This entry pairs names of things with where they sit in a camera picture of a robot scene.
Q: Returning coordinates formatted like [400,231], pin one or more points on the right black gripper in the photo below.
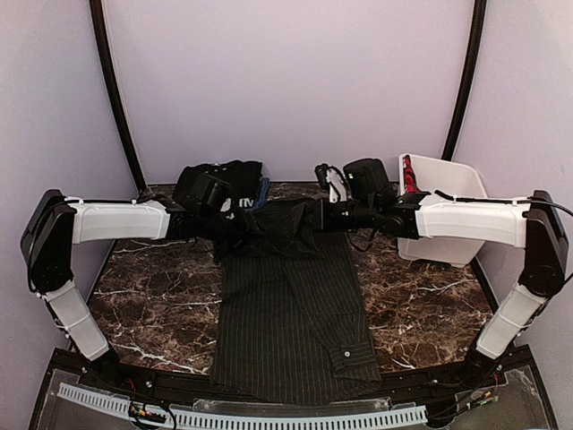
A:
[327,226]

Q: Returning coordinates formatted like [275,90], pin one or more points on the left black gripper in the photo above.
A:
[246,230]

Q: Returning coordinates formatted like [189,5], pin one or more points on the black pinstriped long sleeve shirt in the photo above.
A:
[292,324]

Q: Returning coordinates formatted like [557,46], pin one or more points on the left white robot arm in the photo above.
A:
[60,223]

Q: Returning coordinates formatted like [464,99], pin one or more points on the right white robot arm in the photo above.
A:
[531,224]

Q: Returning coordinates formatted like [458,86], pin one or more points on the black white lettered folded shirt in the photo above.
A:
[244,202]

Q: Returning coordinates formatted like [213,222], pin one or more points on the red black shirt in bin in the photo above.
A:
[409,178]

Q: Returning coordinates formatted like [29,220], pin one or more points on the black folded button shirt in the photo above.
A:
[243,176]

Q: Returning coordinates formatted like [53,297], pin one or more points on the blue checkered folded shirt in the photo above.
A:
[261,195]

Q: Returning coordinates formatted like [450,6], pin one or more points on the white plastic bin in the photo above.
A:
[443,225]

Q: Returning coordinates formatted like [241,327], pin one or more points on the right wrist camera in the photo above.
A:
[366,176]

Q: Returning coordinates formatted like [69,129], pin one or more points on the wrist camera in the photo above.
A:
[207,194]
[366,176]

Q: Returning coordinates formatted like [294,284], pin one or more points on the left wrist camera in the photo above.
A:
[207,194]

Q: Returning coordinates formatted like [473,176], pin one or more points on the right black frame post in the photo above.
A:
[466,79]

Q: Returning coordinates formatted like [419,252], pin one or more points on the black frame post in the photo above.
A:
[466,79]
[113,93]

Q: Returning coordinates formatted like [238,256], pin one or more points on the white slotted cable duct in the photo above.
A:
[218,414]

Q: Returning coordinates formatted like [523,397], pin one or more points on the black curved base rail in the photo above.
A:
[433,384]

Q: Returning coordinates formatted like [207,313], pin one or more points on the left black frame post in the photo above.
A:
[113,93]

